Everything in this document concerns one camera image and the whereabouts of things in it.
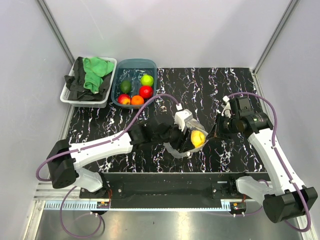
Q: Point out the green fake apple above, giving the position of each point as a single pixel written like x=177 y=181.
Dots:
x=147 y=80

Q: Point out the orange fake fruit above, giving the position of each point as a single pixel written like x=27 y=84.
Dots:
x=137 y=100

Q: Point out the clear polka dot zip bag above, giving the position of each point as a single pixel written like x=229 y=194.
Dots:
x=191 y=124

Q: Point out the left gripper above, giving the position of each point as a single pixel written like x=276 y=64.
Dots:
x=183 y=143

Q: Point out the yellow fake lemon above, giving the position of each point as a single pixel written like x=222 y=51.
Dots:
x=197 y=138

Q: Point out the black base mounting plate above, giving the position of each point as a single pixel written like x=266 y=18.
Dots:
x=166 y=191

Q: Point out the white plastic basket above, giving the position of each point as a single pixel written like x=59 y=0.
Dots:
x=101 y=104

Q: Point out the slotted cable duct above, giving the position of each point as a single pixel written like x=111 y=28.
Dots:
x=84 y=205

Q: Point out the dark green fake avocado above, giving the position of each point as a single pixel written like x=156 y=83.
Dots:
x=126 y=86

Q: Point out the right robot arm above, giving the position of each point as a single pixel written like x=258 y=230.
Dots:
x=288 y=197

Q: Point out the black cloth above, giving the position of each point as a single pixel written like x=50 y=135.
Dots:
x=75 y=84

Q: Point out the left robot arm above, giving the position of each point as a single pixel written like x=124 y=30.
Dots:
x=67 y=162

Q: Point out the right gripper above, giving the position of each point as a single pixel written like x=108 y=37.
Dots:
x=217 y=129

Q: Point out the aluminium frame post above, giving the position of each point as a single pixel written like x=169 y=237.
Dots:
x=276 y=33
x=46 y=12

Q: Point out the blue translucent plastic tub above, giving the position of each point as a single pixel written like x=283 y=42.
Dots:
x=132 y=70

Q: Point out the green cloth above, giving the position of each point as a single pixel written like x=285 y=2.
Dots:
x=95 y=69

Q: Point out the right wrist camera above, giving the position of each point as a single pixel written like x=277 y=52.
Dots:
x=226 y=112

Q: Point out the left aluminium frame post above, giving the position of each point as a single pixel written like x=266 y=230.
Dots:
x=46 y=12

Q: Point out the right aluminium frame post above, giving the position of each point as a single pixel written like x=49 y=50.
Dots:
x=276 y=33

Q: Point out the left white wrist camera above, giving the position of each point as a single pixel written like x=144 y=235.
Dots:
x=181 y=117

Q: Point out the red fake apple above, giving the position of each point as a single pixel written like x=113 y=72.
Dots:
x=146 y=92

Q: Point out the red yellow fake peach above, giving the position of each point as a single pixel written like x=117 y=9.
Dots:
x=124 y=99

